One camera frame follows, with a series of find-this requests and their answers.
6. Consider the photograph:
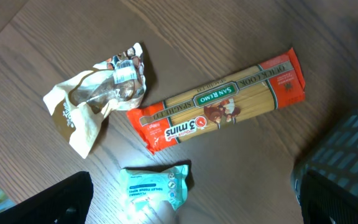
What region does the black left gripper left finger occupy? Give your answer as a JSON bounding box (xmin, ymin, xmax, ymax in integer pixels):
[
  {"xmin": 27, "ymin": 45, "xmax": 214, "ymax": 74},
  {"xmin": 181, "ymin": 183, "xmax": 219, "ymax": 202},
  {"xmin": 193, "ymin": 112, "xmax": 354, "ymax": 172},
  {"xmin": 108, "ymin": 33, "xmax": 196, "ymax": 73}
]
[{"xmin": 0, "ymin": 171, "xmax": 93, "ymax": 224}]

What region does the teal wipes packet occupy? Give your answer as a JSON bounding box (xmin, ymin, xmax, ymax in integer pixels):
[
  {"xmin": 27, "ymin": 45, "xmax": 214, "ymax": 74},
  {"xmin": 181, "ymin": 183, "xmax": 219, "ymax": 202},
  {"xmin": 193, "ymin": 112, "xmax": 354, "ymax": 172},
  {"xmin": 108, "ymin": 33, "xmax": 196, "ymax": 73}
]
[{"xmin": 119, "ymin": 165, "xmax": 189, "ymax": 212}]

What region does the grey plastic basket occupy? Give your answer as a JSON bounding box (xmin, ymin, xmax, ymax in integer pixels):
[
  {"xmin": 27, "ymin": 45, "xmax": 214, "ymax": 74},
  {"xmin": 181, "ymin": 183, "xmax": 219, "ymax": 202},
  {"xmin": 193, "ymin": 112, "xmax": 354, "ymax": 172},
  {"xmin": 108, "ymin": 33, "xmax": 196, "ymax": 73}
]
[{"xmin": 291, "ymin": 108, "xmax": 358, "ymax": 201}]

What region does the beige brown snack bag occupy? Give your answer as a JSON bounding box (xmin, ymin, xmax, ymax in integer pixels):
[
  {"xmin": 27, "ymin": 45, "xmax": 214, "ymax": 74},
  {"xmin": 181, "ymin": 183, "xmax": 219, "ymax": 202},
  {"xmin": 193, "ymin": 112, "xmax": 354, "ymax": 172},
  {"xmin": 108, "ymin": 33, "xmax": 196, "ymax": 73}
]
[{"xmin": 43, "ymin": 42, "xmax": 147, "ymax": 158}]

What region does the orange spaghetti packet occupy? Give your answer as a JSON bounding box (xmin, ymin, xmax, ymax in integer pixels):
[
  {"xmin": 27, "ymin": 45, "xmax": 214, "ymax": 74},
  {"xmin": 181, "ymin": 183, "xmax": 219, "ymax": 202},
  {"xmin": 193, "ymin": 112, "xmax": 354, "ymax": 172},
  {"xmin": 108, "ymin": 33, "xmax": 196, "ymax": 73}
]
[{"xmin": 127, "ymin": 49, "xmax": 305, "ymax": 153}]

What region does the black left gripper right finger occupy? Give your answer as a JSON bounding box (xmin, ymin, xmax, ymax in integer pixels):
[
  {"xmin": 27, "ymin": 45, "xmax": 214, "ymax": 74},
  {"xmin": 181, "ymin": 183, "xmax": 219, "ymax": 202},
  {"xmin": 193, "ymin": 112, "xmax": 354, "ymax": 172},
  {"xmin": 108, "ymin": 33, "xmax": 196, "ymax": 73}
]
[{"xmin": 300, "ymin": 172, "xmax": 358, "ymax": 224}]

